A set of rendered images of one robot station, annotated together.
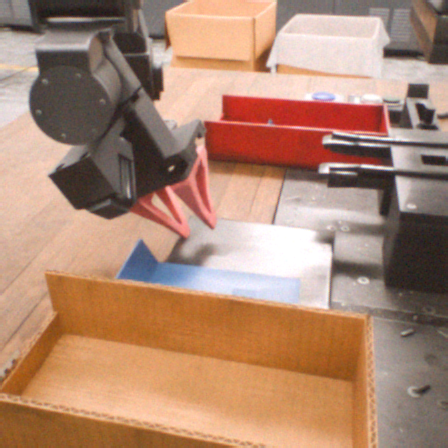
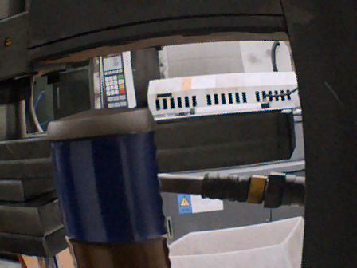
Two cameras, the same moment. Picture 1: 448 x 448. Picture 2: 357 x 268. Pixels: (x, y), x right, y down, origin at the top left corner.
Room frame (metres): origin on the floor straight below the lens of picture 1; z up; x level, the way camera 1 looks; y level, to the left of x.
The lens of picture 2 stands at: (-0.09, -0.34, 1.20)
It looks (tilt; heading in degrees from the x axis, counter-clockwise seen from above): 3 degrees down; 358
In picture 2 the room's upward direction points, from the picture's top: 6 degrees counter-clockwise
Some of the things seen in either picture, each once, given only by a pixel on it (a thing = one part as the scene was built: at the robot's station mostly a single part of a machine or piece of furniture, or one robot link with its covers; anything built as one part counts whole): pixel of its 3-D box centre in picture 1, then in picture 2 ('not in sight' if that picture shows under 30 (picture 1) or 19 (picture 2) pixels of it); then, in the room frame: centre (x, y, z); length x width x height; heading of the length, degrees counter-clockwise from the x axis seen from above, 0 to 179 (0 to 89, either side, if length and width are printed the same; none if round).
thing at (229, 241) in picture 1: (246, 277); not in sight; (0.38, -0.02, 0.91); 0.17 x 0.16 x 0.02; 168
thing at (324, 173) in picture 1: (355, 173); not in sight; (0.47, -0.14, 0.98); 0.07 x 0.02 x 0.01; 78
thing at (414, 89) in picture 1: (414, 119); not in sight; (0.71, -0.28, 0.95); 0.06 x 0.03 x 0.09; 168
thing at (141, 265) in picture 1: (210, 283); not in sight; (0.34, 0.01, 0.93); 0.15 x 0.07 x 0.03; 79
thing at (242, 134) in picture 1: (296, 132); not in sight; (0.70, -0.11, 0.93); 0.25 x 0.12 x 0.06; 78
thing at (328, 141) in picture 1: (355, 144); not in sight; (0.54, -0.15, 0.98); 0.07 x 0.02 x 0.01; 78
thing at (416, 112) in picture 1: (419, 133); not in sight; (0.65, -0.26, 0.95); 0.15 x 0.03 x 0.10; 168
